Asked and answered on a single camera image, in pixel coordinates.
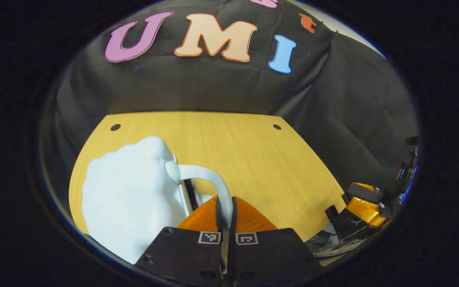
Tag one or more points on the black backdrop cloth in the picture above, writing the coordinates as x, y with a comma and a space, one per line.
353, 99

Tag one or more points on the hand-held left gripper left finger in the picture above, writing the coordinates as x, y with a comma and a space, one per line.
185, 255

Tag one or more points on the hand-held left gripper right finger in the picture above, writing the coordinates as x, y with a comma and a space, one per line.
269, 255

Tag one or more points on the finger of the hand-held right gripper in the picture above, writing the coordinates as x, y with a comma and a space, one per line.
367, 213
369, 193

